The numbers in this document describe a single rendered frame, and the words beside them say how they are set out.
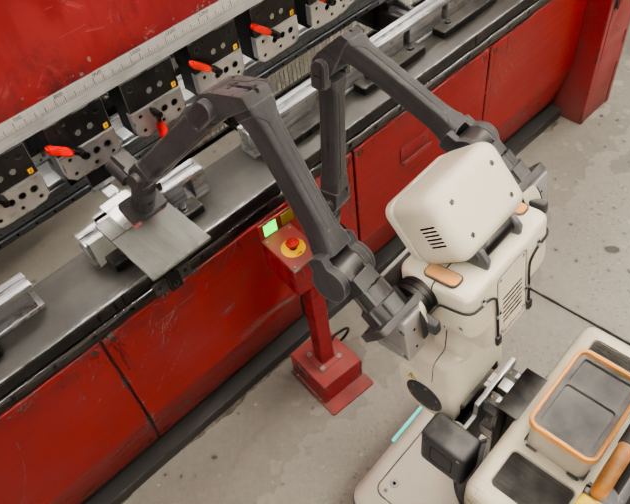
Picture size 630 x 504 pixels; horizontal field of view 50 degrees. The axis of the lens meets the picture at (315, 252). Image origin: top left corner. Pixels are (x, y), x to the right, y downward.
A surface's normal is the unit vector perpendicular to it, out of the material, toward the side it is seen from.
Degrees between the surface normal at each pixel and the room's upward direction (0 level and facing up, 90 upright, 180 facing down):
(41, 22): 90
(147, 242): 0
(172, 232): 0
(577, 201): 0
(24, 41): 90
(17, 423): 90
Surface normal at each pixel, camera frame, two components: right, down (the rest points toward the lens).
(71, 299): -0.10, -0.64
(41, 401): 0.69, 0.51
